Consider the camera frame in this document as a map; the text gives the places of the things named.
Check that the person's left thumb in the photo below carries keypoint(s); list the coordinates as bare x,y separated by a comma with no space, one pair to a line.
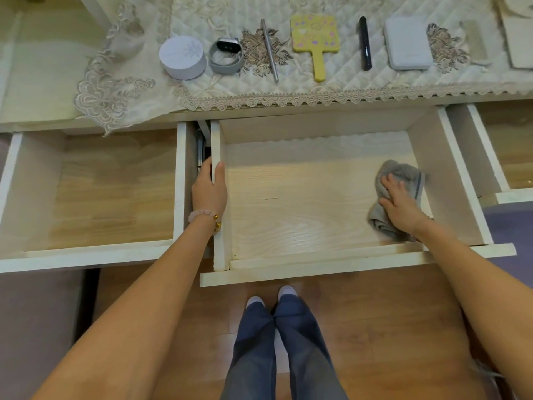
220,172

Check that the wide white wooden drawer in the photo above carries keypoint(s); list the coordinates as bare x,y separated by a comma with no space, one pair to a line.
300,204

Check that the grey cleaning cloth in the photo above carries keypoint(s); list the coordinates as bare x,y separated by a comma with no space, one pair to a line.
410,174

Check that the blue jeans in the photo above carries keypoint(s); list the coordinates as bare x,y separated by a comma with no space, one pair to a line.
258,354

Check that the purple rug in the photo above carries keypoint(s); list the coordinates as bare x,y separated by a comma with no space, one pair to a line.
510,233

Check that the silver pen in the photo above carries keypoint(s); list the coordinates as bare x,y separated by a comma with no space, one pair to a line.
270,49

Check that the black metal drawer rail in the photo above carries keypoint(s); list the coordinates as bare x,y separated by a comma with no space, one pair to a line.
200,149

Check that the person's left white shoe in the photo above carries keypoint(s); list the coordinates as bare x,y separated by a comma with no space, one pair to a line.
255,302

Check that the grey smartwatch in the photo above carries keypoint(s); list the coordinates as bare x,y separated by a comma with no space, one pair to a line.
220,62

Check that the mauve rug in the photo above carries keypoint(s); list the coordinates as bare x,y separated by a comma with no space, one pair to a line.
37,337

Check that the person's left hand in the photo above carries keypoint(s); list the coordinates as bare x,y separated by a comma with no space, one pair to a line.
209,191

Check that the white wooden dressing table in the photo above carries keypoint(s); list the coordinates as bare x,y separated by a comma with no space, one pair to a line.
37,79

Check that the person's white shoe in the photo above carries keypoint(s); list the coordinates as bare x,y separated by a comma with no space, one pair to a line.
255,302
287,292

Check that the person's left forearm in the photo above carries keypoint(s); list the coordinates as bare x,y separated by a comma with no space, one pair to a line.
137,312

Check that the person's right thumb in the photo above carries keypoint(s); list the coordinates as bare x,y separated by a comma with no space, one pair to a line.
384,206

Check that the person's right hand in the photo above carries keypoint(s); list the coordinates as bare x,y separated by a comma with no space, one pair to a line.
404,210

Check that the person's right forearm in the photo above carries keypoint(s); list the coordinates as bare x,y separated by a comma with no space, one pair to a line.
479,287

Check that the yellow hand mirror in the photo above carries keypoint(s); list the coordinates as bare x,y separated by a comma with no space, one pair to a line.
314,33

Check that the black cosmetic tube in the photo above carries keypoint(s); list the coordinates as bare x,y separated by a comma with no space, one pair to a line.
365,43

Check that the white round box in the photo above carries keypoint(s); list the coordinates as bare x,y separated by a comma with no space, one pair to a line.
182,56

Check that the cream lace tablecloth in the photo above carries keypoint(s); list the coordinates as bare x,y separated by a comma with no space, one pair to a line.
354,85

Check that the white power bank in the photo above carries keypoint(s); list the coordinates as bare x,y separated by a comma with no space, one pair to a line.
408,43

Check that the cream rectangular box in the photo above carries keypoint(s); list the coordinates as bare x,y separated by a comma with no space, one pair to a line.
520,43

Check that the person's right white shoe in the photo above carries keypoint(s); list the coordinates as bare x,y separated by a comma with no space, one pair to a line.
287,292

